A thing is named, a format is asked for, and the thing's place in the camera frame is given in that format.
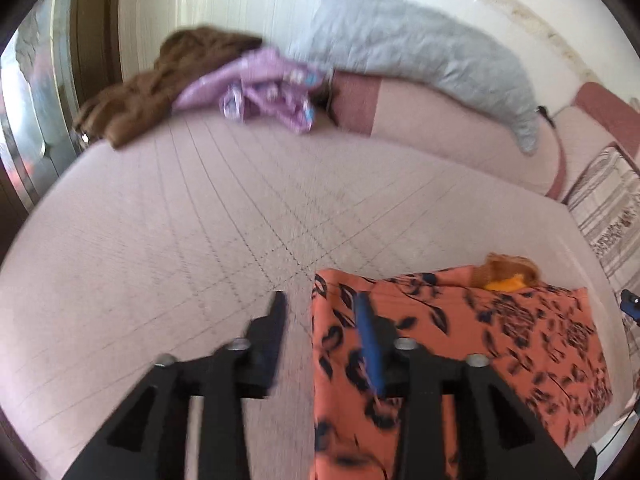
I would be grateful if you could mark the grey quilted blanket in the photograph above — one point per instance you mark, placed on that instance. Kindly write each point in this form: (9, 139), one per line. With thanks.
(425, 55)

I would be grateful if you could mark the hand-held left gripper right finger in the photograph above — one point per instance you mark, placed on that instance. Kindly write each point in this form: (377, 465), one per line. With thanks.
(370, 340)

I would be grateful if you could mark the small black object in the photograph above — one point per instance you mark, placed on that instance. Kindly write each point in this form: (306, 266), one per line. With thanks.
(546, 112)

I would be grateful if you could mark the purple floral cloth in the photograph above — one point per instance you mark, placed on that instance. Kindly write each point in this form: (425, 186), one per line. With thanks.
(260, 90)

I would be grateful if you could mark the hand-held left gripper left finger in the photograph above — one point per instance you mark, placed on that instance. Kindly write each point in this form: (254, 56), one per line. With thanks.
(272, 342)

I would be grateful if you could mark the pink rolled blanket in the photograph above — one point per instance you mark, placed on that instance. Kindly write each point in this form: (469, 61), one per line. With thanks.
(450, 130)

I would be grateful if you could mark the patterned glass door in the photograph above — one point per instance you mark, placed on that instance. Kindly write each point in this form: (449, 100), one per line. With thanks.
(35, 105)

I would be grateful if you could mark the pink cushion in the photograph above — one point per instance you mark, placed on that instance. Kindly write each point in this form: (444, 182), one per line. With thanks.
(607, 110)

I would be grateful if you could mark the pink bed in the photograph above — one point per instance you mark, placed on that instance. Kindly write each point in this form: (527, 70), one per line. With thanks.
(175, 240)

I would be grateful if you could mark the orange floral blouse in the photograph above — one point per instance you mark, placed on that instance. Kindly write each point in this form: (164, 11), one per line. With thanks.
(500, 340)

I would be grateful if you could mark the brown cloth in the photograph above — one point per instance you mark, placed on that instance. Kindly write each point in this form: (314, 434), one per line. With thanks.
(150, 90)

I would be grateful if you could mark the striped floral cushion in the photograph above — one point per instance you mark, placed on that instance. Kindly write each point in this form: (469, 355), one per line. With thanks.
(607, 215)

